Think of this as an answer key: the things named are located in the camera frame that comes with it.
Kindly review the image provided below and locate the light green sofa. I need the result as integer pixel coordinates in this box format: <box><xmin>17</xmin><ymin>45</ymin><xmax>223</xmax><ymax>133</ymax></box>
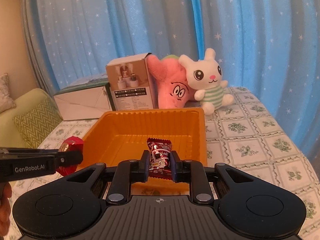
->
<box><xmin>1</xmin><ymin>88</ymin><xmax>62</xmax><ymax>148</ymax></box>

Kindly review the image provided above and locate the green floral tablecloth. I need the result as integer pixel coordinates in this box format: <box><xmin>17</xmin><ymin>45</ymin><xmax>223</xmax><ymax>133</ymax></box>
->
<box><xmin>9</xmin><ymin>87</ymin><xmax>319</xmax><ymax>239</ymax></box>

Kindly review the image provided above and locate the pink star plush toy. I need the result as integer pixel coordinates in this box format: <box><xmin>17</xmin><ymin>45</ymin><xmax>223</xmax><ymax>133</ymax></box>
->
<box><xmin>146</xmin><ymin>54</ymin><xmax>195</xmax><ymax>109</ymax></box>

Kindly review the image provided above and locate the brown product cardboard box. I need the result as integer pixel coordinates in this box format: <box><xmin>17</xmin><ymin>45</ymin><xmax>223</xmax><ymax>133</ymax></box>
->
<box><xmin>106</xmin><ymin>53</ymin><xmax>158</xmax><ymax>111</ymax></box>

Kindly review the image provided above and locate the person's left hand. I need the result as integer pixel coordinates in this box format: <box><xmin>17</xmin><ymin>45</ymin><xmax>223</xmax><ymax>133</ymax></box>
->
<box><xmin>0</xmin><ymin>183</ymin><xmax>12</xmax><ymax>237</ymax></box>

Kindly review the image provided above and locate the white bunny plush toy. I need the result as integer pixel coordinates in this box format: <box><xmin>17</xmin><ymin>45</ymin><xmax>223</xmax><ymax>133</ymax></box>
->
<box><xmin>178</xmin><ymin>48</ymin><xmax>234</xmax><ymax>115</ymax></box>

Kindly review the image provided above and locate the red round snack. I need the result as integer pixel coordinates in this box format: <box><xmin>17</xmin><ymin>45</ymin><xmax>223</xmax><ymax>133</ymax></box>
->
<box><xmin>56</xmin><ymin>136</ymin><xmax>84</xmax><ymax>177</ymax></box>

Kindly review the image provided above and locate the blue star curtain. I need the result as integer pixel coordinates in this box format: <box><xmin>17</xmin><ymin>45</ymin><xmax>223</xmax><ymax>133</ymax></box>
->
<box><xmin>22</xmin><ymin>0</ymin><xmax>319</xmax><ymax>158</ymax></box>

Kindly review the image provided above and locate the white flat cardboard box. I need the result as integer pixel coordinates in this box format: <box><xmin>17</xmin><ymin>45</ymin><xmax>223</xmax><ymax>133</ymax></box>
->
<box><xmin>54</xmin><ymin>73</ymin><xmax>116</xmax><ymax>121</ymax></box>

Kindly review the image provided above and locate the green chevron cushion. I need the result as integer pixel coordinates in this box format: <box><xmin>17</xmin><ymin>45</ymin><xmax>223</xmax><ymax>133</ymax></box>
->
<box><xmin>13</xmin><ymin>98</ymin><xmax>62</xmax><ymax>148</ymax></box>

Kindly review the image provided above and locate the orange plastic tray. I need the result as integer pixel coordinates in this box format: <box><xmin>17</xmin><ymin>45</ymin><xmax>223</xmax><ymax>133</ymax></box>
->
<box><xmin>75</xmin><ymin>108</ymin><xmax>208</xmax><ymax>196</ymax></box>

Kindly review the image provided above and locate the dark red candy wrapper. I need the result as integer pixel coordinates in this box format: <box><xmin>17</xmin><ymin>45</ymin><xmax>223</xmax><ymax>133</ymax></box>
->
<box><xmin>147</xmin><ymin>138</ymin><xmax>172</xmax><ymax>180</ymax></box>

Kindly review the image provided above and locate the grey quilted pillow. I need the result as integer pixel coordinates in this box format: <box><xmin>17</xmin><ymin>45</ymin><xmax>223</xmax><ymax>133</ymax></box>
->
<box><xmin>0</xmin><ymin>73</ymin><xmax>16</xmax><ymax>113</ymax></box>

